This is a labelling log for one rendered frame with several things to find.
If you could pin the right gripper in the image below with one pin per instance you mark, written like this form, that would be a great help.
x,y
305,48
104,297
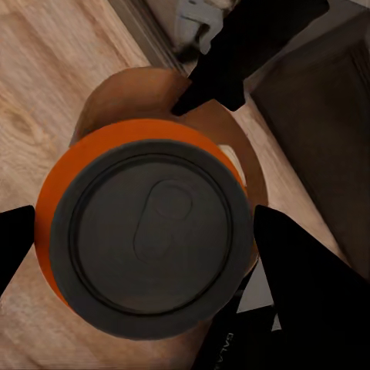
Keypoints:
x,y
246,43

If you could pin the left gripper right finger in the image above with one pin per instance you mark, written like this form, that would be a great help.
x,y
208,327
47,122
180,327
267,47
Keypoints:
x,y
322,304

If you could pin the can of soda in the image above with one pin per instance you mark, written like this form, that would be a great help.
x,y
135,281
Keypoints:
x,y
144,229

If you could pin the cabinet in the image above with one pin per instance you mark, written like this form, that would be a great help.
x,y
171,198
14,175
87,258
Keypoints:
x,y
316,101

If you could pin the wood fireplace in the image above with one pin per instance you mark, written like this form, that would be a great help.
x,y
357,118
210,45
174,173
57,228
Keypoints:
x,y
151,24

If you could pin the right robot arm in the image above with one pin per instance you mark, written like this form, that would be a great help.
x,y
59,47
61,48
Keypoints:
x,y
235,47

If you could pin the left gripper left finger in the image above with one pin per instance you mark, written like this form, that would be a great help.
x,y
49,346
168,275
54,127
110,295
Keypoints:
x,y
16,238

